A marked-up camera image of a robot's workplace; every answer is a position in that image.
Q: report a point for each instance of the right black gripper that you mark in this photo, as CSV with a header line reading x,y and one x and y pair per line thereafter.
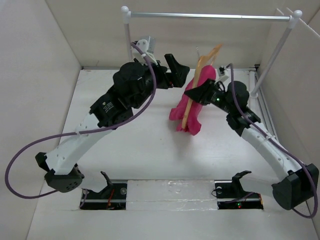
x,y
202,93

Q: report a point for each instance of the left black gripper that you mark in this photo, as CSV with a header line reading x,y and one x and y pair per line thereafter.
x,y
178,73

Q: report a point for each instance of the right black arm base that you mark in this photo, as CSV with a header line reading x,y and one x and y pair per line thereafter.
x,y
230,194

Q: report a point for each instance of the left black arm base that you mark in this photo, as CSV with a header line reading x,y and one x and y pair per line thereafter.
x,y
113,197

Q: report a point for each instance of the white metal clothes rack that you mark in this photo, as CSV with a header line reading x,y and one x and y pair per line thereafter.
x,y
291,20

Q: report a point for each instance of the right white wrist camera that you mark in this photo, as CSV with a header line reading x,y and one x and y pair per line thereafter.
x,y
223,74

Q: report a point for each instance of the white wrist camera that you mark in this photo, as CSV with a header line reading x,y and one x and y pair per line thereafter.
x,y
147,45
223,74

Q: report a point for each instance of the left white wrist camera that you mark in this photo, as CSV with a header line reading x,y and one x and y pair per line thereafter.
x,y
147,45

